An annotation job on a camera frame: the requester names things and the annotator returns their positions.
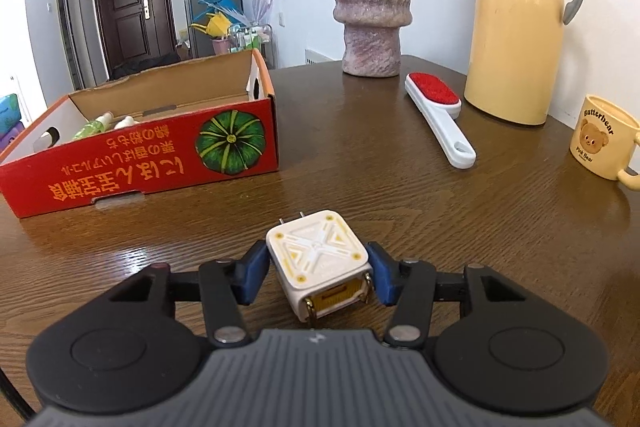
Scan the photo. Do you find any pink textured vase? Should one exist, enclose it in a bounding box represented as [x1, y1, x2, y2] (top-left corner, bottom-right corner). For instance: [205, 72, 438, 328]
[333, 0, 412, 78]

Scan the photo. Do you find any purple tissue pack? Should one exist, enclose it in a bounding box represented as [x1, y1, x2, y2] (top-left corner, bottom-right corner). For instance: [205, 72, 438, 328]
[0, 121, 25, 152]

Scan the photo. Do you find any metal rolling cart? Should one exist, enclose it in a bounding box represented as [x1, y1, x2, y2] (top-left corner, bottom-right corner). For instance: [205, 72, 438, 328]
[229, 24, 276, 69]

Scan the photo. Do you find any green spray bottle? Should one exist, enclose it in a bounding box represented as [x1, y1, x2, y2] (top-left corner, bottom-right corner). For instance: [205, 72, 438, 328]
[73, 112, 114, 141]

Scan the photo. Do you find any orange red cardboard box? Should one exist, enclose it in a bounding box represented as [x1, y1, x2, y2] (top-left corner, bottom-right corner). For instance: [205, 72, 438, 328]
[1, 50, 279, 218]

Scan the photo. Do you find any dark brown door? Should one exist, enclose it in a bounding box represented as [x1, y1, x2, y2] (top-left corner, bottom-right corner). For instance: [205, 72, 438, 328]
[94, 0, 177, 79]

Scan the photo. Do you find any white plastic bottle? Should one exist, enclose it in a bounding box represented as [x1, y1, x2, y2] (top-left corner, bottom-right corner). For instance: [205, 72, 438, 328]
[114, 116, 138, 130]

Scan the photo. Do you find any blue tissue pack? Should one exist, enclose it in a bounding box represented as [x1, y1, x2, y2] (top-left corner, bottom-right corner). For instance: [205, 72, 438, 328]
[0, 93, 22, 136]

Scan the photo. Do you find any white cube plug adapter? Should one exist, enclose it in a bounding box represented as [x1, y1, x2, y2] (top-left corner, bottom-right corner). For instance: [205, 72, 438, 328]
[266, 210, 374, 326]

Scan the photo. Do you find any pink bucket with dustpans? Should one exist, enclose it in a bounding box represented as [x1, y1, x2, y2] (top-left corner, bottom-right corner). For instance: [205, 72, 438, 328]
[189, 0, 247, 41]

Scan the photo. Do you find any yellow thermos jug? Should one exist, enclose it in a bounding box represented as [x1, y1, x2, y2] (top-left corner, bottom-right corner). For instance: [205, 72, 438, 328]
[464, 0, 584, 126]

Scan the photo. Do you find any yellow bear mug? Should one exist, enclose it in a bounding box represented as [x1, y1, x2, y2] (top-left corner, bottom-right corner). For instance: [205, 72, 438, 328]
[570, 94, 640, 191]

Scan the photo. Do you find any red white lint brush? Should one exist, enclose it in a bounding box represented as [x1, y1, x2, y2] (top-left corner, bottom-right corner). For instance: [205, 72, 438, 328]
[404, 72, 476, 170]

